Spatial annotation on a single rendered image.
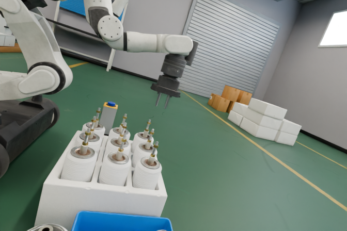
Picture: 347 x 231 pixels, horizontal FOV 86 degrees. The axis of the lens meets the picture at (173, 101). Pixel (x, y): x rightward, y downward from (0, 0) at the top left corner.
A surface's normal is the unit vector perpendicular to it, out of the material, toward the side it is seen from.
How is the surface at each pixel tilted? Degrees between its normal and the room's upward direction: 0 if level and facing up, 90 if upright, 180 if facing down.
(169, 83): 90
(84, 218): 88
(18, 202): 0
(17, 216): 0
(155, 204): 90
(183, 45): 90
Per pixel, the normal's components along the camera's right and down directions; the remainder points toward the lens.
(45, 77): 0.23, 0.25
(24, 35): 0.25, 0.63
